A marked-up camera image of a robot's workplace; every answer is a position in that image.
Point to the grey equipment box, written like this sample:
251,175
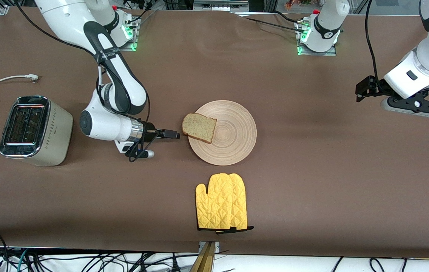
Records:
220,5

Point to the round wooden plate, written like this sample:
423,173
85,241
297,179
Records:
233,132

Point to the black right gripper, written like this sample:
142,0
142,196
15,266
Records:
151,133

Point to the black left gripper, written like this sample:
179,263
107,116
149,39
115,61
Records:
376,90

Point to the yellow quilted oven mitt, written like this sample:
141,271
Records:
214,204
240,204

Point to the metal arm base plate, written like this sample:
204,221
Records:
136,37
333,52

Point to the aluminium profile beam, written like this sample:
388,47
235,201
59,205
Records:
205,258

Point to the brown bread slice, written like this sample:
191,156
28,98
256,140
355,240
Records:
199,127

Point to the beige chrome two-slot toaster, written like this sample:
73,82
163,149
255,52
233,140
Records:
54,132

